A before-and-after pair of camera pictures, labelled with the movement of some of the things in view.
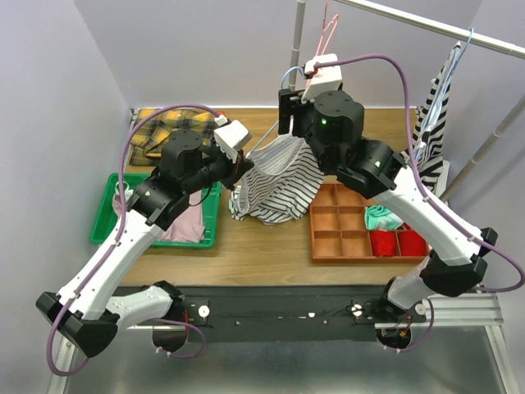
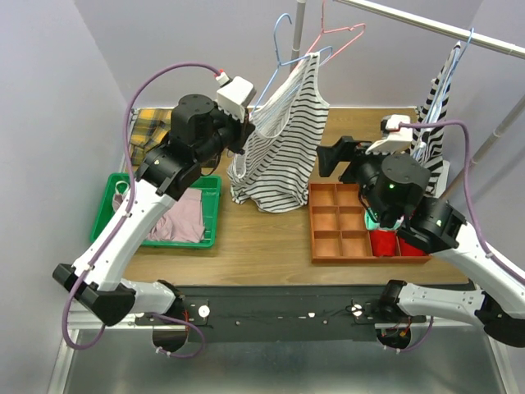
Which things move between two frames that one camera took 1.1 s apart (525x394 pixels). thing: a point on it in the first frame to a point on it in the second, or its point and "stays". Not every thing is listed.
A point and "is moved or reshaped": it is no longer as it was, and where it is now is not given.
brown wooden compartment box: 338,231 stays
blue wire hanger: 282,87 to 280,64
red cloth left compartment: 383,243 stays
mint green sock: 378,217 stays
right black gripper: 289,103 to 345,149
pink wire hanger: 335,19 to 334,30
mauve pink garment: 189,227 stays
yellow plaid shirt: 151,134 stays
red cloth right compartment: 412,244 stays
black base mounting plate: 291,313 stays
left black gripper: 236,171 to 239,134
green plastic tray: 105,225 stays
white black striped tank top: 276,187 is moved or reshaped
